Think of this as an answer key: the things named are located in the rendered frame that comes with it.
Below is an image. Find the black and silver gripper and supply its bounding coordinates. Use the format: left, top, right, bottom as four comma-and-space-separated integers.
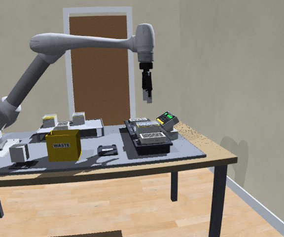
139, 62, 153, 103

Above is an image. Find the yellow waste bin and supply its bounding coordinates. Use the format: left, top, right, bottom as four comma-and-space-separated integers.
45, 129, 82, 162

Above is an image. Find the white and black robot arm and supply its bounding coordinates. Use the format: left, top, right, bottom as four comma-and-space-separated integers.
0, 23, 155, 151

